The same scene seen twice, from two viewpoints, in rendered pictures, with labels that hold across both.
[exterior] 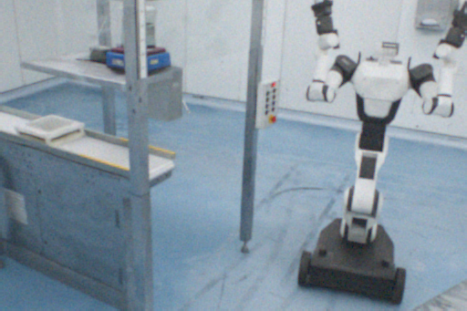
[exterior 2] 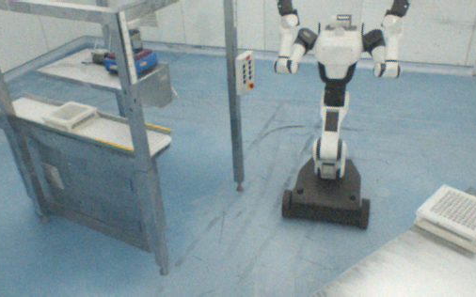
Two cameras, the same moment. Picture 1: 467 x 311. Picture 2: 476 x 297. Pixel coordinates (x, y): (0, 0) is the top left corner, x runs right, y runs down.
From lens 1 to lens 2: 37 cm
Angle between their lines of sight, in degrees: 8
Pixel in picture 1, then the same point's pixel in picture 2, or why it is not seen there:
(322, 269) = (300, 205)
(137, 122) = (134, 117)
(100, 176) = (114, 155)
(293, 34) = not seen: outside the picture
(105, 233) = (123, 195)
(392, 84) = (347, 51)
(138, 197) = (143, 173)
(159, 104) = (152, 94)
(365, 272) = (335, 205)
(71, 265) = (102, 218)
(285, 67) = (268, 15)
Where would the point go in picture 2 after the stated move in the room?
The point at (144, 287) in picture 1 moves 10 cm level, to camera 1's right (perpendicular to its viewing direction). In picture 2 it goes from (158, 237) to (174, 237)
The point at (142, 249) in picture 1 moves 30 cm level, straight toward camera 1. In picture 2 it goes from (152, 210) to (154, 246)
